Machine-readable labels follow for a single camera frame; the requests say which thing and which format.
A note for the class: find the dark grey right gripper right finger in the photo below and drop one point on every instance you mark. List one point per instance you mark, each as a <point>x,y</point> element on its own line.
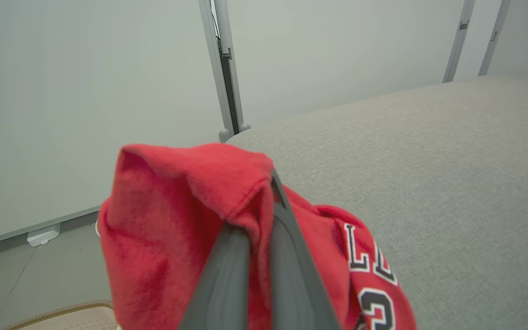
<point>296,279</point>

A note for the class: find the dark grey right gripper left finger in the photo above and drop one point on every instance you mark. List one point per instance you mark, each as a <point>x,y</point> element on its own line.
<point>222,288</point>

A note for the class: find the red lettered sweatshirt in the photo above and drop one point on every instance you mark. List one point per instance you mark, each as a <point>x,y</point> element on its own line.
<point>163,238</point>

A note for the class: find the white partition foot bracket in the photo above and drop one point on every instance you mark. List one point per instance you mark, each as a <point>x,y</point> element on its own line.
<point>43,235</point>

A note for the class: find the grey metal partition post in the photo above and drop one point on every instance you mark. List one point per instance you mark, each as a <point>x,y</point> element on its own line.
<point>459,40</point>
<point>493,37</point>
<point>224,68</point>

